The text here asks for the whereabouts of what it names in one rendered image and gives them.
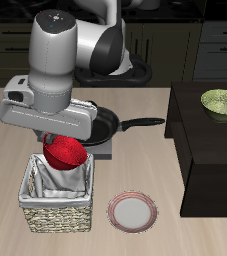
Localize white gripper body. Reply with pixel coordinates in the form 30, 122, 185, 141
0, 97, 99, 141

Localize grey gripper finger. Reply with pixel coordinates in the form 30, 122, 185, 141
46, 132, 57, 145
34, 128, 47, 143

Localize red bowl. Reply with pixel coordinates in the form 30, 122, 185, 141
42, 133, 89, 171

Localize wicker basket with white lining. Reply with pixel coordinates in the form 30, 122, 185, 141
17, 152, 96, 234

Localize green bowl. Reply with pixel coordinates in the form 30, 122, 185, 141
200, 88, 227, 124

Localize dark grey stove plate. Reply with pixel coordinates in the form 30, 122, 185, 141
84, 137, 114, 161

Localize black frying pan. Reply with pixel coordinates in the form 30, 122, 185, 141
79, 100, 166, 148

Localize white plate with red rim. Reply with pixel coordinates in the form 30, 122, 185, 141
106, 190, 159, 235

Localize dark kitchen cupboards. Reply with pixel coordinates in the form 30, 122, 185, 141
0, 0, 227, 89

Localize dark wooden cabinet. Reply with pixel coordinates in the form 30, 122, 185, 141
163, 81, 227, 219

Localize flat black base plate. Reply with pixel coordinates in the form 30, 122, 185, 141
73, 54, 153, 88

